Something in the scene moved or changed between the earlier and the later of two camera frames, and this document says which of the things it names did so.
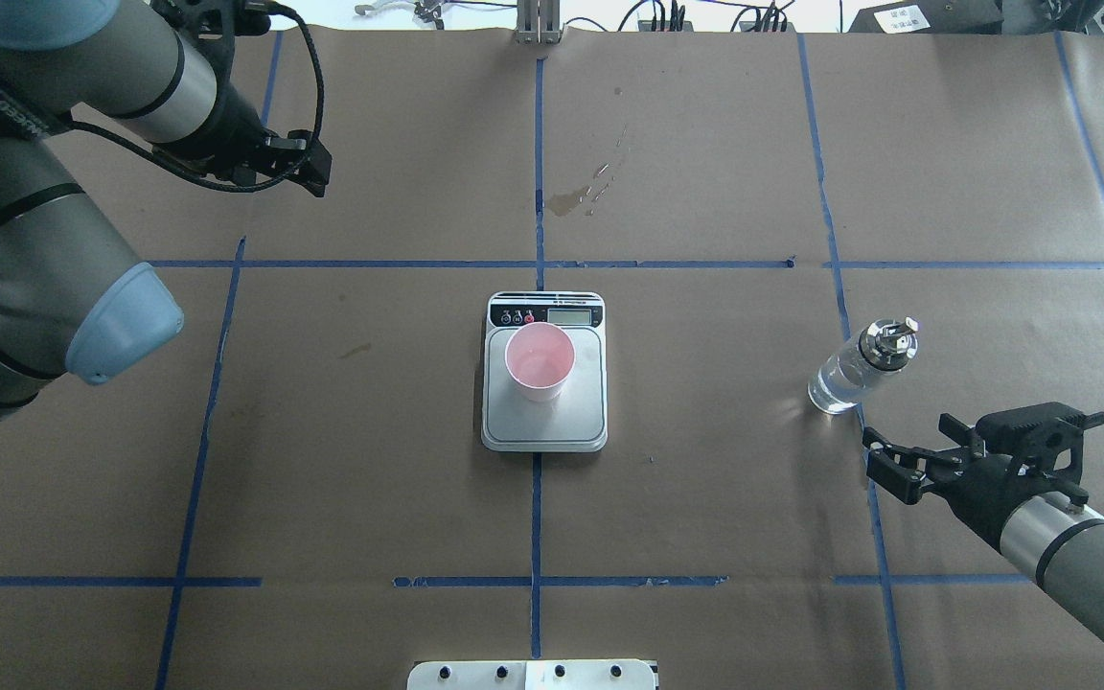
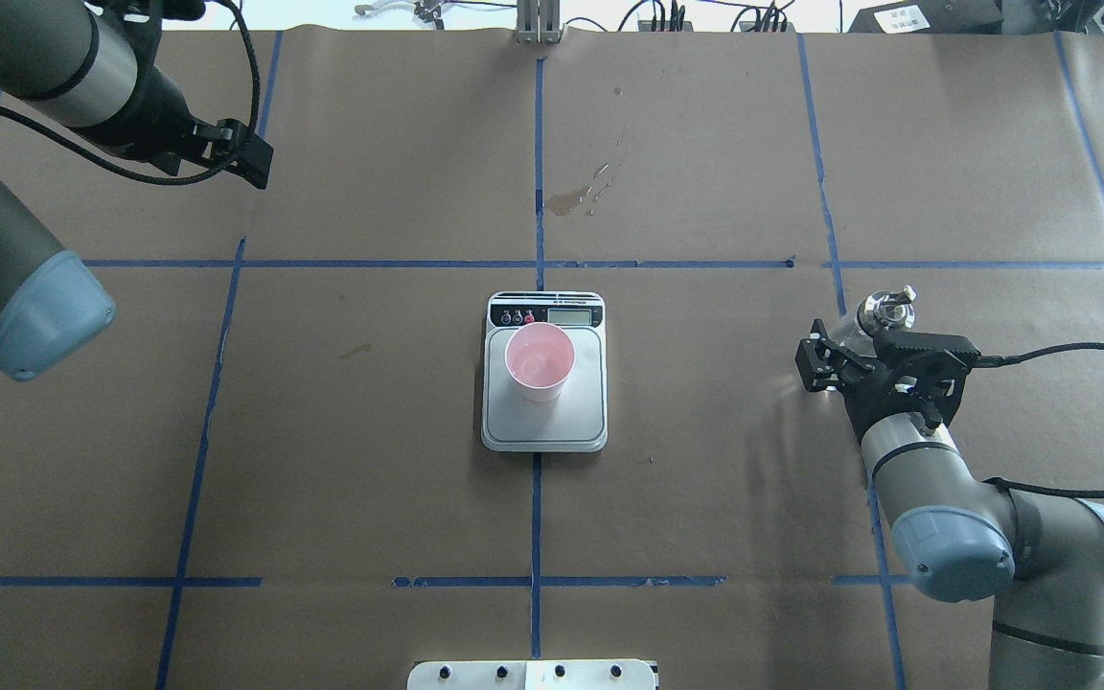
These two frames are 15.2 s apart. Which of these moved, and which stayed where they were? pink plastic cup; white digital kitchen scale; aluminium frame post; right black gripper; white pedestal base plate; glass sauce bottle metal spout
Moved: glass sauce bottle metal spout; right black gripper
Stayed: pink plastic cup; white pedestal base plate; aluminium frame post; white digital kitchen scale
